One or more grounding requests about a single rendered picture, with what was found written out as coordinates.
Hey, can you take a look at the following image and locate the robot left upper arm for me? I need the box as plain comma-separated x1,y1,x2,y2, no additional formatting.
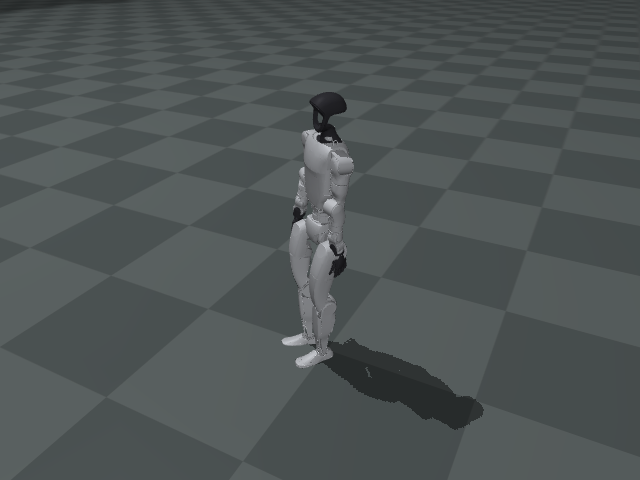
323,150,354,217

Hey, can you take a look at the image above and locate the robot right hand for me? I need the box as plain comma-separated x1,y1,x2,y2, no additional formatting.
291,207,306,231

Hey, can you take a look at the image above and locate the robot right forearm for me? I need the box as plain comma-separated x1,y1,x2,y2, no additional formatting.
293,176,309,216

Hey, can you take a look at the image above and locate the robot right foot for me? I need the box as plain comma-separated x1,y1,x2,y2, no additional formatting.
282,333,315,346

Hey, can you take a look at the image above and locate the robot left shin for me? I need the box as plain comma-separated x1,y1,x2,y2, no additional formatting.
312,301,337,356

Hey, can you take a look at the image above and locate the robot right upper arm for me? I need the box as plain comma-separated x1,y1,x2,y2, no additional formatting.
299,129,316,184

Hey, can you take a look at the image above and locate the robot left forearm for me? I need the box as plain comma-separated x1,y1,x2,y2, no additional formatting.
328,204,345,253

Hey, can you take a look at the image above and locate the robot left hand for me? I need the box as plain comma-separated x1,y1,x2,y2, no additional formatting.
329,244,347,278

